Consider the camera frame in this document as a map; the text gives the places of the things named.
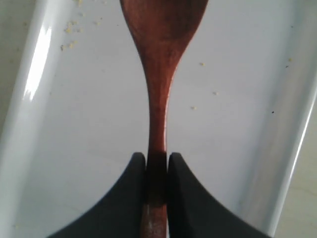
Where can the white rectangular plastic tray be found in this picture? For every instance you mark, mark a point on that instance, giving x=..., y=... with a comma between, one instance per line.
x=74, y=106

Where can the dark brown wooden spoon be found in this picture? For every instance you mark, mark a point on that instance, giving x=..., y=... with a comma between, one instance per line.
x=161, y=30

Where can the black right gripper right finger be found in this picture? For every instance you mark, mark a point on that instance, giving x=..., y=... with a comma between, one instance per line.
x=194, y=213

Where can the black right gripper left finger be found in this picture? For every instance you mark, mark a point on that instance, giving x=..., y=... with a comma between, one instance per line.
x=118, y=214

